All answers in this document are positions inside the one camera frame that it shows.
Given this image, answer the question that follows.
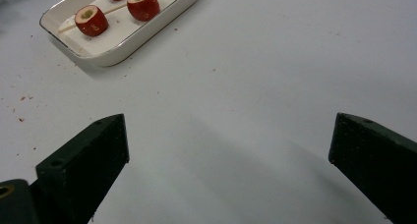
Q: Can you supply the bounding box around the white rectangular tray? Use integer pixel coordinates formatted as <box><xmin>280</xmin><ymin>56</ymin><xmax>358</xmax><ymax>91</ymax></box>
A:
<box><xmin>38</xmin><ymin>0</ymin><xmax>201</xmax><ymax>68</ymax></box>

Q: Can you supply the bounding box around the thin wooden skewer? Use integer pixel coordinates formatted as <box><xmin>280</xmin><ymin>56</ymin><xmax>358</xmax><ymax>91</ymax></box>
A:
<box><xmin>57</xmin><ymin>0</ymin><xmax>173</xmax><ymax>34</ymax></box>

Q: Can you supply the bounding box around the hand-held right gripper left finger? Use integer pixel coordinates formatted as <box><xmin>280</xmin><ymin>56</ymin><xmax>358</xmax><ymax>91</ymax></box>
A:
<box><xmin>34</xmin><ymin>113</ymin><xmax>130</xmax><ymax>224</ymax></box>

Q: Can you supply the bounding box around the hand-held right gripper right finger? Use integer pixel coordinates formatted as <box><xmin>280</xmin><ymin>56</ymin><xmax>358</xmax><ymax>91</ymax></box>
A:
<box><xmin>328</xmin><ymin>112</ymin><xmax>417</xmax><ymax>224</ymax></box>

